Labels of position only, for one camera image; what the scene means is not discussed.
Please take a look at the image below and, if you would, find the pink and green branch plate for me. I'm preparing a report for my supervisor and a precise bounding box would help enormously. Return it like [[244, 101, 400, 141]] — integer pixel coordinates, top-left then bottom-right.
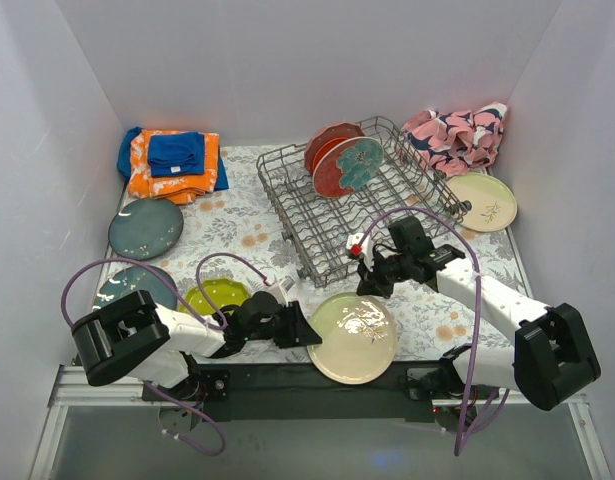
[[307, 292, 398, 385]]

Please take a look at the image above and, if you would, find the green polka dot scalloped plate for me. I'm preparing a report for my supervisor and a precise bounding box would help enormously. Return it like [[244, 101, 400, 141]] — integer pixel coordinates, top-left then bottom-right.
[[185, 278, 251, 315]]

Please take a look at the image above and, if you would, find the red and teal floral plate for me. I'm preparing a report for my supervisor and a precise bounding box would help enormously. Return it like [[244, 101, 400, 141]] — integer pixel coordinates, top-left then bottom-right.
[[312, 136, 385, 198]]

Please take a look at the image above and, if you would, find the orange plate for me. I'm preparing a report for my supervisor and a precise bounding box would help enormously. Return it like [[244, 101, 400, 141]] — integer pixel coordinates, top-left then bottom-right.
[[311, 137, 346, 173]]

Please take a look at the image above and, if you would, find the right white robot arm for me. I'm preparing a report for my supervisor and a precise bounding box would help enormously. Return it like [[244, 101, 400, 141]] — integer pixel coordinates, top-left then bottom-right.
[[346, 216, 601, 411]]

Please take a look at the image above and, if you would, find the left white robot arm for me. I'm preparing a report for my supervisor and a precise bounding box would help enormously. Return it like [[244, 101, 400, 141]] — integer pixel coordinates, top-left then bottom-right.
[[71, 290, 322, 400]]

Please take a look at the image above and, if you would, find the floral table mat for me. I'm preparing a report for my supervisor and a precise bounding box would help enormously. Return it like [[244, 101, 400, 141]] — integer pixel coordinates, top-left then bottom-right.
[[148, 145, 531, 363]]

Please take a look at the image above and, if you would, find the cream green plate at back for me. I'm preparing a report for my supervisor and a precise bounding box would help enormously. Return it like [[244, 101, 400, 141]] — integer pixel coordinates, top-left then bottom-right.
[[447, 172, 518, 233]]

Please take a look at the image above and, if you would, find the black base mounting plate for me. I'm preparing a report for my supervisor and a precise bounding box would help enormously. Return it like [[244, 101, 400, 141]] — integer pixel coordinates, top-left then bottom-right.
[[141, 359, 503, 421]]

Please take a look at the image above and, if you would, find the pink navy floral cloth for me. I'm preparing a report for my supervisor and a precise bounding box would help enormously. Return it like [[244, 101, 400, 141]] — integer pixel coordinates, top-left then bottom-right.
[[402, 102, 509, 177]]

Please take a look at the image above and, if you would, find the dark teal plate lower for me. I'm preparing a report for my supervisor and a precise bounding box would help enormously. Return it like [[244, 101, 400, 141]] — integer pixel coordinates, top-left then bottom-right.
[[92, 266, 178, 310]]

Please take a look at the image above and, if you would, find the dark teal plate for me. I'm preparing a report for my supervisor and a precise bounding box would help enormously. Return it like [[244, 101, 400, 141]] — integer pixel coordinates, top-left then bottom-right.
[[92, 266, 178, 310], [108, 198, 184, 260]]

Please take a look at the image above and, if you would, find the dark teal plate upper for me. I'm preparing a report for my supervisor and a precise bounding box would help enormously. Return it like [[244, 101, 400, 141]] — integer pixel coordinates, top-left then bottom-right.
[[108, 198, 184, 260]]

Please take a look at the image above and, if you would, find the orange patterned cloth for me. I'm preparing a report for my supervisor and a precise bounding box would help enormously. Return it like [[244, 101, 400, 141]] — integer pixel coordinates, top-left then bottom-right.
[[127, 129, 220, 205]]

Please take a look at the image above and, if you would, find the blue folded towel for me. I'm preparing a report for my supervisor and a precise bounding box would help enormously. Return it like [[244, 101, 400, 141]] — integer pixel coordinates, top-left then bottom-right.
[[148, 132, 205, 178]]

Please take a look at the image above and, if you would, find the teal cloth under orange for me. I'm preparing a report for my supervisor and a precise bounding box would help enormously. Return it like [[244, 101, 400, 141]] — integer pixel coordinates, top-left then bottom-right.
[[116, 126, 229, 191]]

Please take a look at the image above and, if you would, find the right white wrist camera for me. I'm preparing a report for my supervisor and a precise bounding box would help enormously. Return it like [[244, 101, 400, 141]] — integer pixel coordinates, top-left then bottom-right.
[[345, 232, 374, 269]]

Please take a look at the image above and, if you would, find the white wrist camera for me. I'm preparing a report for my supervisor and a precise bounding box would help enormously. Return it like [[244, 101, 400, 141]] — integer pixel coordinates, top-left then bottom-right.
[[345, 232, 374, 269], [266, 277, 295, 306]]

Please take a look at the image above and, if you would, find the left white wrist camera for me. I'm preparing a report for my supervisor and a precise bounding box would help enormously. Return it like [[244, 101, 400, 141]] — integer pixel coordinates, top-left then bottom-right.
[[266, 277, 295, 306]]

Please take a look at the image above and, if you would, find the grey wire dish rack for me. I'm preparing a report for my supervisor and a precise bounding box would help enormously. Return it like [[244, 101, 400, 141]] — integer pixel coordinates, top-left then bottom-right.
[[256, 116, 471, 287]]

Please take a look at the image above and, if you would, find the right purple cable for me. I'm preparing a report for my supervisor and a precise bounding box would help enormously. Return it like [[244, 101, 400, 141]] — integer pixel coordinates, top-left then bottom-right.
[[359, 207, 511, 457]]

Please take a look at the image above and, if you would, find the aluminium frame rail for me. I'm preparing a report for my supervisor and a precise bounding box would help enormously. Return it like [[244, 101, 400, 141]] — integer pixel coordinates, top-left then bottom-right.
[[29, 366, 611, 479]]

